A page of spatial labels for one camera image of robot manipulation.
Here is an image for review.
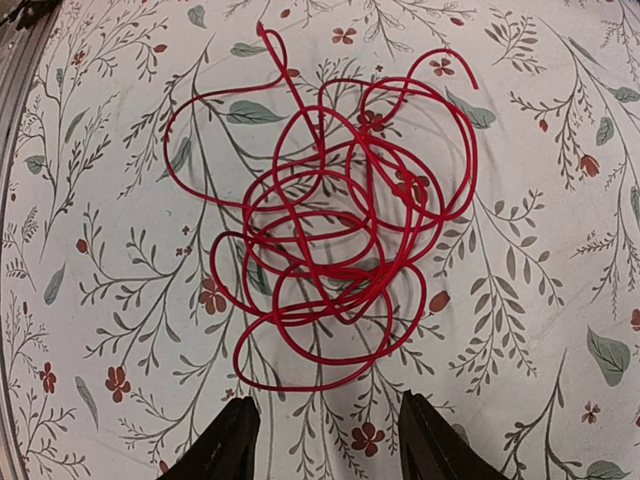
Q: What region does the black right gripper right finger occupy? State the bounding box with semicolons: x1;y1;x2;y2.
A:
398;390;506;480

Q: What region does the aluminium front rail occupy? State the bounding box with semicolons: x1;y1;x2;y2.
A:
1;1;61;480

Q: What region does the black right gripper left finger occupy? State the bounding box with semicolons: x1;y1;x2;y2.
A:
164;397;260;480

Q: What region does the red cable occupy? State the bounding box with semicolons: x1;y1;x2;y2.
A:
162;23;480;391

